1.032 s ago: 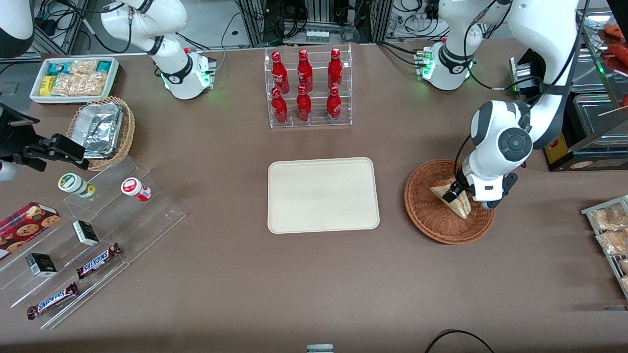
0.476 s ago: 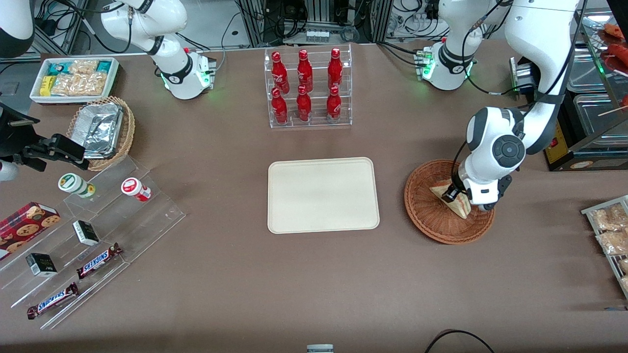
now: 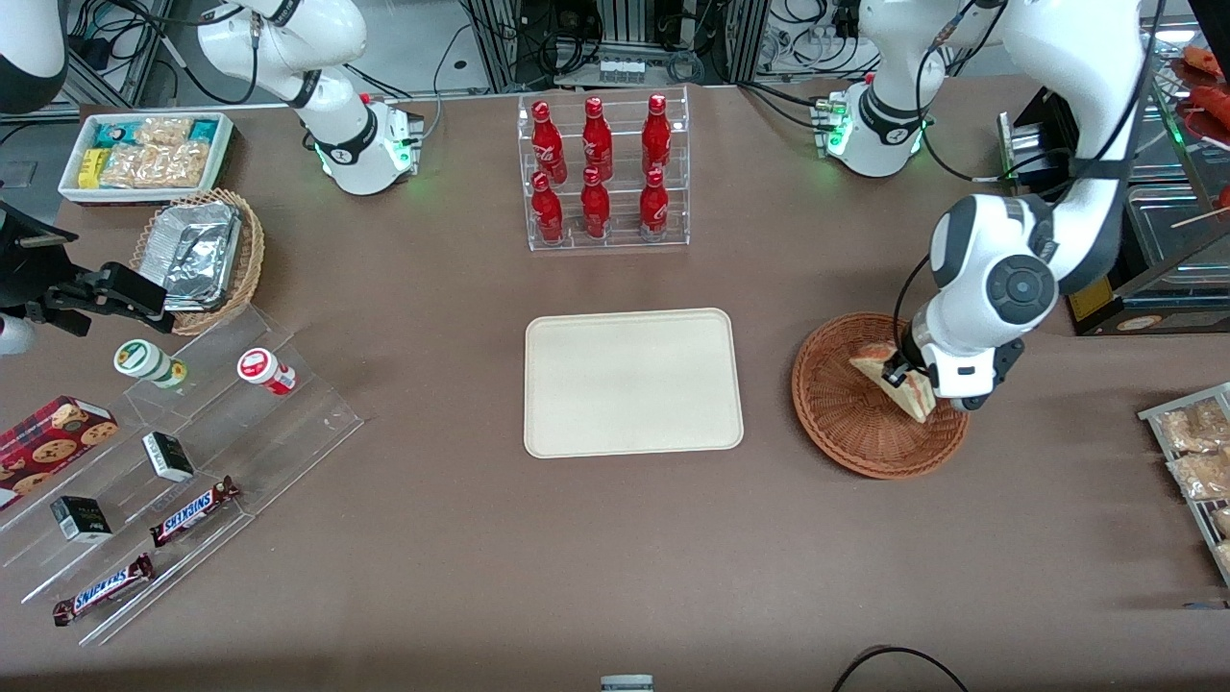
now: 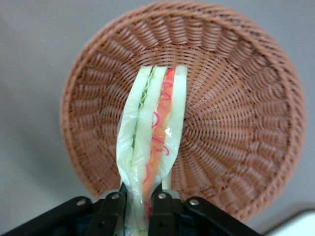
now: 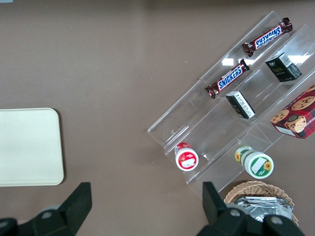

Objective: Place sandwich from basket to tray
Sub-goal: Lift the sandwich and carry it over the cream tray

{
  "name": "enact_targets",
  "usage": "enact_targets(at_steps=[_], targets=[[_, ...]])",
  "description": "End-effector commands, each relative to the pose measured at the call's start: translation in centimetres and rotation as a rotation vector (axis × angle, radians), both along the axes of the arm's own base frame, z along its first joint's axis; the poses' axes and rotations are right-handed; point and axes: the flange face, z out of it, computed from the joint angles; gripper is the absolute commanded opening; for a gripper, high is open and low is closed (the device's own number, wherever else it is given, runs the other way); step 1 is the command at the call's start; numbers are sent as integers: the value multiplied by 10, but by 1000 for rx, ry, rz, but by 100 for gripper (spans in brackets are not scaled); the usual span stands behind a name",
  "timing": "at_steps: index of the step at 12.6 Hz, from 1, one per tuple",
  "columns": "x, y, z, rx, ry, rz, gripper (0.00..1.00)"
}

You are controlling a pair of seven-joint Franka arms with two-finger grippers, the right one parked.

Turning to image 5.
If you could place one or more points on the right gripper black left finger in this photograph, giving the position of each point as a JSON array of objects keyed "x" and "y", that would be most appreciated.
[{"x": 61, "y": 216}]

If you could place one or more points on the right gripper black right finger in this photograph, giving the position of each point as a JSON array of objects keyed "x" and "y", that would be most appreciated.
[{"x": 216, "y": 216}]

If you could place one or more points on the light woven wicker basket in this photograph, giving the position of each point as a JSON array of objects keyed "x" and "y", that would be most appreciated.
[{"x": 253, "y": 188}]

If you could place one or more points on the cream rectangular plastic tray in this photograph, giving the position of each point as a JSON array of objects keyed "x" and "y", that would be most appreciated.
[{"x": 29, "y": 147}]

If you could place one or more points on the silver foil packets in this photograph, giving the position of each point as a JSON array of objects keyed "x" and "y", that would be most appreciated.
[{"x": 261, "y": 209}]

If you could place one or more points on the red lidded small jar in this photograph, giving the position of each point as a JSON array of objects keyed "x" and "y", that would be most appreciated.
[{"x": 187, "y": 158}]

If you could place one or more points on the green lidded sunflower jar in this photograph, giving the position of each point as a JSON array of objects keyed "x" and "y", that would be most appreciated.
[{"x": 258, "y": 164}]

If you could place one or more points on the clear acrylic stepped shelf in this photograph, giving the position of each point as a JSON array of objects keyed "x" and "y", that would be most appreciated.
[{"x": 197, "y": 118}]

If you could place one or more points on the small black carton box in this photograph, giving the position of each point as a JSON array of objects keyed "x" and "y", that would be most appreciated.
[
  {"x": 283, "y": 67},
  {"x": 241, "y": 104}
]

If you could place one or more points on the red chocolate chip cookie box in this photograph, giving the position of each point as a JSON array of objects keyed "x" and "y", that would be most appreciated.
[{"x": 297, "y": 115}]

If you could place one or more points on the Snickers chocolate bar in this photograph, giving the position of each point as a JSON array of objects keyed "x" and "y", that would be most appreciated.
[
  {"x": 229, "y": 78},
  {"x": 267, "y": 37}
]

